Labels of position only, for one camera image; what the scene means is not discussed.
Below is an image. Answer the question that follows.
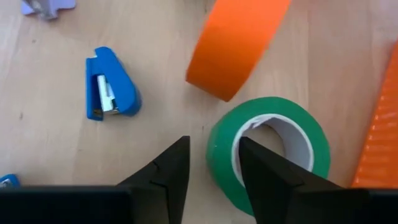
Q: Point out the blue mini stapler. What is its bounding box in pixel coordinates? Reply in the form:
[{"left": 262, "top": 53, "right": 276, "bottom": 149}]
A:
[
  {"left": 86, "top": 46, "right": 142, "bottom": 121},
  {"left": 0, "top": 173, "right": 21, "bottom": 189}
]

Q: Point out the orange tape roll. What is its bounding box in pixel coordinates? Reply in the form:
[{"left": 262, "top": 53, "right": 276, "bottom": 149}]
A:
[{"left": 185, "top": 0, "right": 292, "bottom": 103}]

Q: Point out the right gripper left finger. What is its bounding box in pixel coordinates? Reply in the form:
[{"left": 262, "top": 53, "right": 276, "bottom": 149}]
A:
[{"left": 118, "top": 136, "right": 190, "bottom": 224}]

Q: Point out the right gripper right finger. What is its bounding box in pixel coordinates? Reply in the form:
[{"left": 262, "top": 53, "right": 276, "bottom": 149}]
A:
[{"left": 238, "top": 136, "right": 371, "bottom": 224}]

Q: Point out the purple staple remover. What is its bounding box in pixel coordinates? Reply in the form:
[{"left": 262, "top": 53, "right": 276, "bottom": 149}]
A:
[{"left": 21, "top": 0, "right": 77, "bottom": 21}]

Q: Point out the orange plastic basket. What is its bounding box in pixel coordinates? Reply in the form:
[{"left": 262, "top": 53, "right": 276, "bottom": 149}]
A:
[{"left": 351, "top": 40, "right": 398, "bottom": 189}]

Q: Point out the green tape roll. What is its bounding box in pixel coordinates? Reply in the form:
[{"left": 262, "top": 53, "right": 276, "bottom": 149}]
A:
[{"left": 206, "top": 96, "right": 331, "bottom": 217}]

